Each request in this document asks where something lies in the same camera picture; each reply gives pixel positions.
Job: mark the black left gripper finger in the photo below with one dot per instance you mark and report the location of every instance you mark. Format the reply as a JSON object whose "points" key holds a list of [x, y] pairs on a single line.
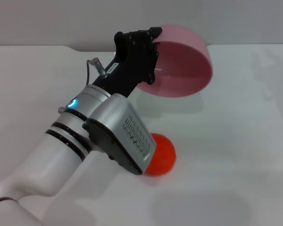
{"points": [[155, 31], [156, 53]]}

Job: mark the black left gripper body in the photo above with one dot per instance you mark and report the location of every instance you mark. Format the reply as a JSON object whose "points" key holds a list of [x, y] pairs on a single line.
{"points": [[134, 58]]}

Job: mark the pink plastic bowl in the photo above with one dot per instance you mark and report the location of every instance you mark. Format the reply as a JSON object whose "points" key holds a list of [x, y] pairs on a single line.
{"points": [[184, 68]]}

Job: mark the orange mandarin fruit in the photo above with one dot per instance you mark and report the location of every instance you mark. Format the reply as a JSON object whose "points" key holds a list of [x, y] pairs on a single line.
{"points": [[163, 157]]}

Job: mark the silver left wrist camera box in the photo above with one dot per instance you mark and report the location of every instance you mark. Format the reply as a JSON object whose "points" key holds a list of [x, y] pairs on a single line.
{"points": [[122, 131]]}

